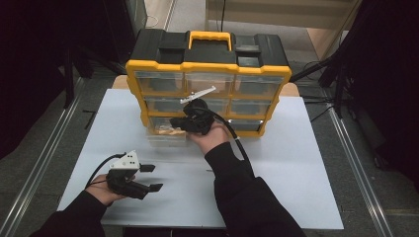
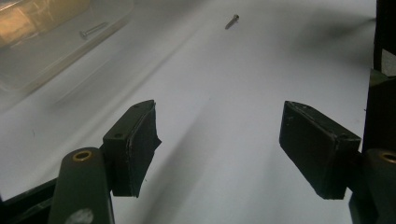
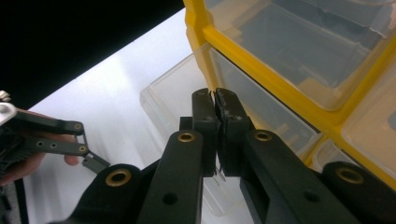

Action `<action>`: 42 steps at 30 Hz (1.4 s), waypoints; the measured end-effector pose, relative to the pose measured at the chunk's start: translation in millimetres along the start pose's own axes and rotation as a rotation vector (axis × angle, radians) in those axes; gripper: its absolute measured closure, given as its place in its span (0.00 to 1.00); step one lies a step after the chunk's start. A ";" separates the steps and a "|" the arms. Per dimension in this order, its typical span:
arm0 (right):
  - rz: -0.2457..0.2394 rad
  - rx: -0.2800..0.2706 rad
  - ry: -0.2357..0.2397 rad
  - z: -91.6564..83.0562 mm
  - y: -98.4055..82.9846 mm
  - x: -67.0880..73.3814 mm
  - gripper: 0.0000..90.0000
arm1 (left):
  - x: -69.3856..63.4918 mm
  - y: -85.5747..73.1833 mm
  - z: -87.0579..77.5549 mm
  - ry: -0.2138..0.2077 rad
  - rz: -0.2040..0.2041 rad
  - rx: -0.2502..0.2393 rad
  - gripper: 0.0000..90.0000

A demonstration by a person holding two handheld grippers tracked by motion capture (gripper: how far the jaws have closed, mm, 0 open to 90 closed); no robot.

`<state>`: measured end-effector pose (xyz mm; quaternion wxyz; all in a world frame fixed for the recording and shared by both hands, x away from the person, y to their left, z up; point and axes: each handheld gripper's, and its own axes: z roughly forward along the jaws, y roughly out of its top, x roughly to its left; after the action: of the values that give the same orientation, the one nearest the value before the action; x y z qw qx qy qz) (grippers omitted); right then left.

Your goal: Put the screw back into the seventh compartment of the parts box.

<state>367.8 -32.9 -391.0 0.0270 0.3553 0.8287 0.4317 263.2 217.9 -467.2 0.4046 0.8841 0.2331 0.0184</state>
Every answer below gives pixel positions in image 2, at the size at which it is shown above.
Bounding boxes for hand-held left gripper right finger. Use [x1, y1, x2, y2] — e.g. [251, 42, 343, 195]
[278, 100, 363, 201]

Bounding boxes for transparent screw drawer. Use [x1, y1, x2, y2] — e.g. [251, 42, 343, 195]
[0, 0, 135, 97]

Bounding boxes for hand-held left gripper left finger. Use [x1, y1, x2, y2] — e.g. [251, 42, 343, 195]
[102, 99, 163, 199]

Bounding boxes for small grey screw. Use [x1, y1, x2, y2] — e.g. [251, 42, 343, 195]
[78, 21, 108, 40]
[224, 13, 240, 31]

